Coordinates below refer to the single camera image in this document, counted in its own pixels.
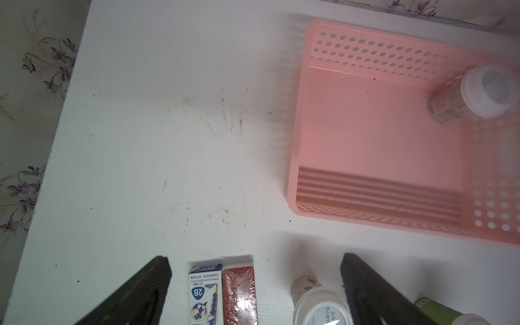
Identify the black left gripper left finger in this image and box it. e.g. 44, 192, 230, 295
77, 256, 172, 325

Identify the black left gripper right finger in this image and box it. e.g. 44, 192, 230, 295
341, 253, 434, 325

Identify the pink plastic basket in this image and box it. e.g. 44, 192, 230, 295
286, 20, 519, 246

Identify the red pencil box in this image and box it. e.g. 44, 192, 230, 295
223, 261, 258, 325

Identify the yogurt bottle row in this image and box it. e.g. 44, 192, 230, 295
414, 297, 490, 325
427, 64, 519, 124
291, 276, 353, 325

